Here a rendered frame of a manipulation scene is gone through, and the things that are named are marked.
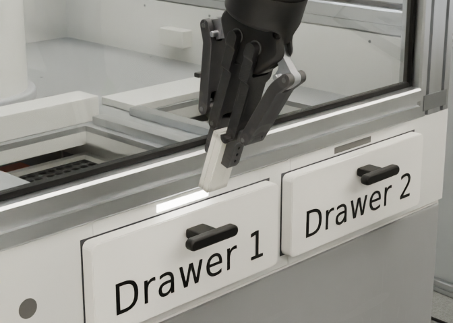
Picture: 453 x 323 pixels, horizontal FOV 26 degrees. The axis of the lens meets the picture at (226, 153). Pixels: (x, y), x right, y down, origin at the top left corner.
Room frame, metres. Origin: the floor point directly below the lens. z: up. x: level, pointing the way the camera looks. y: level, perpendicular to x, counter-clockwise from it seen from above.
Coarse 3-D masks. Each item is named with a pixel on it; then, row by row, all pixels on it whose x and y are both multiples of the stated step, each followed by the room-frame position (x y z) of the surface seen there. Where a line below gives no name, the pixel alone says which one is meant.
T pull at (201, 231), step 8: (200, 224) 1.05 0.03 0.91; (232, 224) 1.05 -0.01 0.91; (192, 232) 1.03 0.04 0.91; (200, 232) 1.02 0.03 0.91; (208, 232) 1.02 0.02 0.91; (216, 232) 1.02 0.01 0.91; (224, 232) 1.03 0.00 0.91; (232, 232) 1.04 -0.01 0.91; (192, 240) 1.00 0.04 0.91; (200, 240) 1.00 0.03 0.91; (208, 240) 1.01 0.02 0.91; (216, 240) 1.02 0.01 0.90; (192, 248) 0.99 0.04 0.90; (200, 248) 1.00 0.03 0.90
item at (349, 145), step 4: (360, 140) 1.29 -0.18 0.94; (364, 140) 1.30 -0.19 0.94; (368, 140) 1.30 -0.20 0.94; (344, 144) 1.27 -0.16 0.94; (348, 144) 1.27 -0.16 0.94; (352, 144) 1.28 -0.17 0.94; (356, 144) 1.29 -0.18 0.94; (360, 144) 1.29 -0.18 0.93; (336, 148) 1.26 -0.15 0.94; (340, 148) 1.26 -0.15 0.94; (344, 148) 1.27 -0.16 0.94; (348, 148) 1.27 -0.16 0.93; (336, 152) 1.26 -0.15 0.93
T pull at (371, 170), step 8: (360, 168) 1.26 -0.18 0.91; (368, 168) 1.26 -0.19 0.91; (376, 168) 1.26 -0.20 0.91; (384, 168) 1.25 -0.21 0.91; (392, 168) 1.26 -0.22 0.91; (360, 176) 1.25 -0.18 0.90; (368, 176) 1.22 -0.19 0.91; (376, 176) 1.23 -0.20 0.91; (384, 176) 1.24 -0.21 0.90; (368, 184) 1.22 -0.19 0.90
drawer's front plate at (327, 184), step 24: (384, 144) 1.31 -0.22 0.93; (408, 144) 1.34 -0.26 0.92; (312, 168) 1.20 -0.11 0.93; (336, 168) 1.23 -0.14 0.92; (408, 168) 1.35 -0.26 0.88; (288, 192) 1.17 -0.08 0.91; (312, 192) 1.19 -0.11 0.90; (336, 192) 1.23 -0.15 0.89; (360, 192) 1.27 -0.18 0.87; (408, 192) 1.35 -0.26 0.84; (288, 216) 1.17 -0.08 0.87; (312, 216) 1.19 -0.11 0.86; (360, 216) 1.27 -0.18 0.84; (384, 216) 1.31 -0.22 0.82; (288, 240) 1.17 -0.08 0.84; (312, 240) 1.20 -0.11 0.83
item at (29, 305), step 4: (24, 300) 0.90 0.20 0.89; (28, 300) 0.91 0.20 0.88; (32, 300) 0.91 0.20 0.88; (24, 304) 0.90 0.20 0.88; (28, 304) 0.91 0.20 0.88; (32, 304) 0.91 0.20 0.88; (36, 304) 0.91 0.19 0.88; (20, 308) 0.90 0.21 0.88; (24, 308) 0.90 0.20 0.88; (28, 308) 0.91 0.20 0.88; (32, 308) 0.91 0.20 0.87; (36, 308) 0.91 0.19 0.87; (20, 312) 0.90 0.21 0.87; (24, 312) 0.90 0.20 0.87; (28, 312) 0.90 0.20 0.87; (32, 312) 0.91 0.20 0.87; (20, 316) 0.90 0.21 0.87; (24, 316) 0.90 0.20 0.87; (28, 316) 0.90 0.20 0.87
